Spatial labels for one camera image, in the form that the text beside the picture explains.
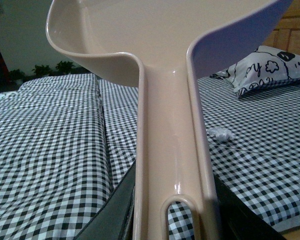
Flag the crumpled white paper trash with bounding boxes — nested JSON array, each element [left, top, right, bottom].
[[207, 127, 235, 142]]

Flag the cartoon print pillow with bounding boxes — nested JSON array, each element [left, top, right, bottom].
[[211, 45, 300, 99]]

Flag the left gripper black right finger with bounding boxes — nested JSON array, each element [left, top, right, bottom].
[[214, 176, 285, 240]]

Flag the wooden headboard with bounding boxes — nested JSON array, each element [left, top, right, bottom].
[[262, 0, 300, 55]]

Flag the black white checkered bedsheet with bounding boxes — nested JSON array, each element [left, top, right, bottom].
[[0, 73, 300, 240]]

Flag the beige plastic dustpan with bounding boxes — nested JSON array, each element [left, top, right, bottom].
[[45, 0, 291, 240]]

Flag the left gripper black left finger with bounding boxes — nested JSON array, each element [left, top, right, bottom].
[[75, 163, 136, 240]]

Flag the green potted plants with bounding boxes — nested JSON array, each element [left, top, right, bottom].
[[8, 60, 76, 85]]

